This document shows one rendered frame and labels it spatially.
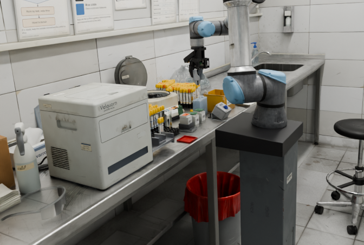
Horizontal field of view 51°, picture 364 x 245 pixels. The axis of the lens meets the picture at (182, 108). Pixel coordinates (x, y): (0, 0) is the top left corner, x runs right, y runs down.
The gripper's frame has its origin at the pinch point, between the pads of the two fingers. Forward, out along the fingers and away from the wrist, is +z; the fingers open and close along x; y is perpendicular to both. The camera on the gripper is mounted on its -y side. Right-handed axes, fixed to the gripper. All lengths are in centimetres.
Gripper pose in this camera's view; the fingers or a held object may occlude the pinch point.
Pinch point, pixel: (196, 82)
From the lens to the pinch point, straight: 208.8
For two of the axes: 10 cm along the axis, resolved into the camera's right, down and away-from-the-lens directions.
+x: 8.1, -2.2, 5.4
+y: 5.8, 2.0, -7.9
